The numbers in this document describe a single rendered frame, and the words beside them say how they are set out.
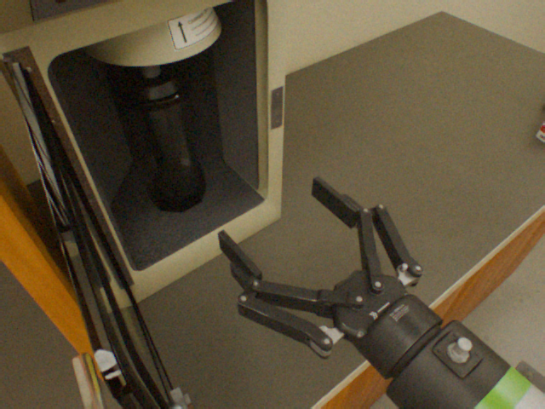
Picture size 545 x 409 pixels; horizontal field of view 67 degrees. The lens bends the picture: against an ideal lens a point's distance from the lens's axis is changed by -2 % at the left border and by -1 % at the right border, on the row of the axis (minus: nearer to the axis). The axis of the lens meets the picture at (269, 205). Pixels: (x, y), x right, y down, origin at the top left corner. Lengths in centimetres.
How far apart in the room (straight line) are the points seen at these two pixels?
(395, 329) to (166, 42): 38
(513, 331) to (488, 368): 160
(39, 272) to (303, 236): 48
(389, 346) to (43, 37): 40
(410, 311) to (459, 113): 83
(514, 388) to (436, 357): 6
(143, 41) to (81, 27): 9
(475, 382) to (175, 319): 48
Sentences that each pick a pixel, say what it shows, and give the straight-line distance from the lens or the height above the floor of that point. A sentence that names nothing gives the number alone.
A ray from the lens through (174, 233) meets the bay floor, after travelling 71.
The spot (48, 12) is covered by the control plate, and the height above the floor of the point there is 142.
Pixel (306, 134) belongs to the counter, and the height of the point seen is 94.
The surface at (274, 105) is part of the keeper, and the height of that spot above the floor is 121.
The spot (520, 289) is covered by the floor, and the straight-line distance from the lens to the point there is 211.
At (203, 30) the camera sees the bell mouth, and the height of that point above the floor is 133.
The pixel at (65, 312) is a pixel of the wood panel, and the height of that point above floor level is 114.
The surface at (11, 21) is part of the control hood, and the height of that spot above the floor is 142.
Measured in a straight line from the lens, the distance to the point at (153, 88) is 60.
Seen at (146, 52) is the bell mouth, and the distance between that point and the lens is 52.
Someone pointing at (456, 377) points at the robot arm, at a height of 124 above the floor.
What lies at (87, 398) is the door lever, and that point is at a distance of 40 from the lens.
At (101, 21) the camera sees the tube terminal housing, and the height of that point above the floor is 139.
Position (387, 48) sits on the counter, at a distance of 140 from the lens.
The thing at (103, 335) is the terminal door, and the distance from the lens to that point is 20.
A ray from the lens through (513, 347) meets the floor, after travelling 194.
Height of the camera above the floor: 156
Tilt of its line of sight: 48 degrees down
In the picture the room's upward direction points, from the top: straight up
